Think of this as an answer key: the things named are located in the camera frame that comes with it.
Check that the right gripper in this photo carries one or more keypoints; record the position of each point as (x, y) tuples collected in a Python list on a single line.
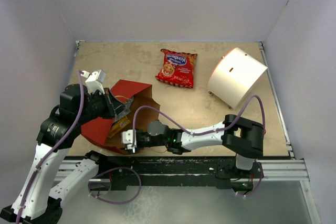
[(138, 146)]

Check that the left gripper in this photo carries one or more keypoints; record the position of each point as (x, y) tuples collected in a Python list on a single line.
[(113, 106)]

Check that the yellow snack bar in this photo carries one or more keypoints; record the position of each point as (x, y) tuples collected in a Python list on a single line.
[(118, 126)]

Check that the red cookie snack packet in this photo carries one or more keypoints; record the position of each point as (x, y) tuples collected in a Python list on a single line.
[(178, 69)]

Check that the white cylindrical appliance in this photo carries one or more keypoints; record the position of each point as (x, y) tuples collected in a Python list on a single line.
[(234, 76)]

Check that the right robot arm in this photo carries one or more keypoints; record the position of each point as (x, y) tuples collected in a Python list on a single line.
[(240, 135)]

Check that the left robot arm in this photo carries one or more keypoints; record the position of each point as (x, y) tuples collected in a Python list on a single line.
[(40, 201)]

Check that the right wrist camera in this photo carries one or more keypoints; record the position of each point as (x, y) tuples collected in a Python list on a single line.
[(128, 141)]

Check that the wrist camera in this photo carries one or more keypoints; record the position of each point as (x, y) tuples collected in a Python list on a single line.
[(94, 80), (128, 141)]

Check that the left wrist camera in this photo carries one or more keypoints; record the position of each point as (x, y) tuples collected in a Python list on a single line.
[(94, 80)]

